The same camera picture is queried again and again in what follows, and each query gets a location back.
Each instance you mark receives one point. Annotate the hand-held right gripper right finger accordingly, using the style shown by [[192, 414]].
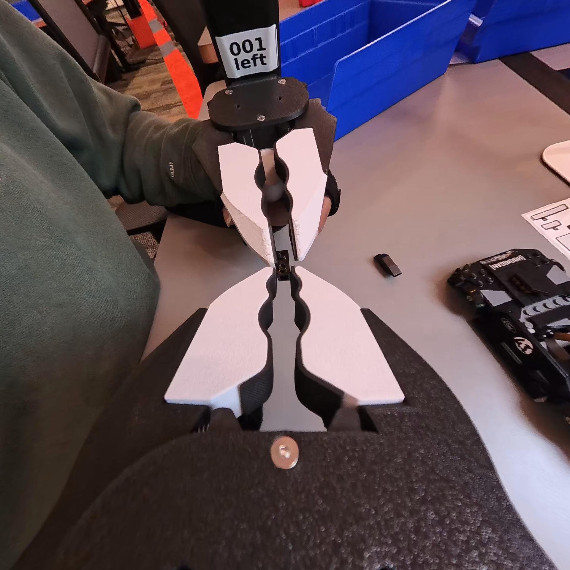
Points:
[[352, 352]]

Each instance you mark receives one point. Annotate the sticker sheet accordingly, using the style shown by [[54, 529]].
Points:
[[552, 227]]

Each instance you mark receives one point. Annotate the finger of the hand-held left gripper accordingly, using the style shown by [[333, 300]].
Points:
[[307, 187], [239, 187]]

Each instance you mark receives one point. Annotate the orange striped object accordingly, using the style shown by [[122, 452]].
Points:
[[174, 53]]

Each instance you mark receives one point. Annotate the small black lego piece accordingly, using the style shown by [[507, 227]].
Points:
[[283, 265]]

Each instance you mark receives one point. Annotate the white booklet stand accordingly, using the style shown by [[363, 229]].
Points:
[[559, 160]]

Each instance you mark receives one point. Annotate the black lego car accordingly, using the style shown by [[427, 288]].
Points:
[[517, 312]]

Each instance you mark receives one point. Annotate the person's left hand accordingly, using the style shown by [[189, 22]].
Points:
[[326, 214]]

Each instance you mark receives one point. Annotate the long black lego piece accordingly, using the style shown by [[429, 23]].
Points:
[[387, 265]]

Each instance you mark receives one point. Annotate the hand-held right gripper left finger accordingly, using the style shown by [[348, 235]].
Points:
[[223, 352]]

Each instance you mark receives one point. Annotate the blue storage bin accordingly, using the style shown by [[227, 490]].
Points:
[[383, 62], [525, 27]]

